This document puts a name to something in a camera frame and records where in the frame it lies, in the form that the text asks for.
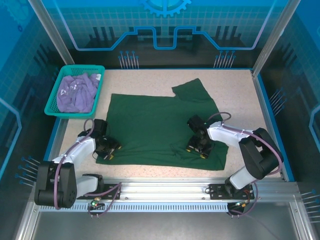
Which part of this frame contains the dark green t-shirt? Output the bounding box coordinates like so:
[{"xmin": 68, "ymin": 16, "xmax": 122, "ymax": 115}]
[{"xmin": 95, "ymin": 77, "xmax": 230, "ymax": 172}]

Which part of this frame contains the teal plastic basket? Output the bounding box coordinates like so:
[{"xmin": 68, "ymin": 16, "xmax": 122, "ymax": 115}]
[{"xmin": 43, "ymin": 64, "xmax": 106, "ymax": 118}]

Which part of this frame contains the small connector with green light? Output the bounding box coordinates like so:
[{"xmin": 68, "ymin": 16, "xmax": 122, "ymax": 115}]
[
  {"xmin": 233, "ymin": 199, "xmax": 251, "ymax": 210},
  {"xmin": 88, "ymin": 197, "xmax": 105, "ymax": 211}
]

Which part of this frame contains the purple t-shirt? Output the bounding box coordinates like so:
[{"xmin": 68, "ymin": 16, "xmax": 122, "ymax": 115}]
[{"xmin": 56, "ymin": 72, "xmax": 101, "ymax": 114}]

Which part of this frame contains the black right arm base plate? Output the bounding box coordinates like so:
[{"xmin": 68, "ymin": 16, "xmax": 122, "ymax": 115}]
[{"xmin": 208, "ymin": 183, "xmax": 255, "ymax": 201}]

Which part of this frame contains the aluminium mounting rail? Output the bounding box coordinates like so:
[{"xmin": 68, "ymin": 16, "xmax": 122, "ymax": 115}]
[{"xmin": 28, "ymin": 177, "xmax": 301, "ymax": 201}]

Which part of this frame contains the slotted grey cable duct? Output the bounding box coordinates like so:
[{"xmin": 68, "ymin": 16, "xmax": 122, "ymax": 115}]
[{"xmin": 39, "ymin": 202, "xmax": 230, "ymax": 214}]

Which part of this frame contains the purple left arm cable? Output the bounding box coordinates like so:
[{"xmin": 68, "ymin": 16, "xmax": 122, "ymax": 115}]
[{"xmin": 53, "ymin": 118, "xmax": 123, "ymax": 219}]

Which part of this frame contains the aluminium table side rail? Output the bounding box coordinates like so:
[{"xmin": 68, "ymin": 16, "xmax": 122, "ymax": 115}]
[{"xmin": 250, "ymin": 69, "xmax": 287, "ymax": 181}]

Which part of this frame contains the aluminium frame post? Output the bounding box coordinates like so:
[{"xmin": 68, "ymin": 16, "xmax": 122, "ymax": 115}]
[
  {"xmin": 27, "ymin": 0, "xmax": 76, "ymax": 66},
  {"xmin": 251, "ymin": 0, "xmax": 302, "ymax": 76}
]

